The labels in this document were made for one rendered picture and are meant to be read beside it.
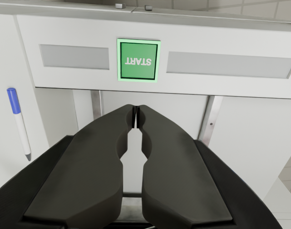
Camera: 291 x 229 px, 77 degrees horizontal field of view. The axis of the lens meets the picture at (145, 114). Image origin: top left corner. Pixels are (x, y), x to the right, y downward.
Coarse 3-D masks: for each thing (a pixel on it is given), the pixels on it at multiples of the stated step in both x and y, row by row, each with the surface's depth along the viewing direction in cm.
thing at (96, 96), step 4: (92, 92) 39; (96, 92) 39; (100, 92) 40; (92, 96) 40; (96, 96) 40; (100, 96) 40; (92, 100) 40; (96, 100) 40; (100, 100) 40; (92, 104) 41; (96, 104) 41; (100, 104) 41; (96, 108) 41; (100, 108) 41; (96, 112) 42; (100, 112) 42; (96, 116) 42; (100, 116) 42
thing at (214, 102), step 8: (216, 96) 40; (208, 104) 44; (216, 104) 41; (208, 112) 43; (216, 112) 42; (208, 120) 44; (208, 128) 45; (200, 136) 48; (208, 136) 46; (208, 144) 47
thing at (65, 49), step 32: (32, 32) 23; (64, 32) 23; (96, 32) 23; (128, 32) 23; (160, 32) 23; (192, 32) 23; (224, 32) 23; (256, 32) 23; (288, 32) 24; (32, 64) 25; (64, 64) 26; (96, 64) 26; (160, 64) 25; (192, 64) 26; (224, 64) 26; (256, 64) 26; (288, 64) 26; (256, 96) 28; (288, 96) 28
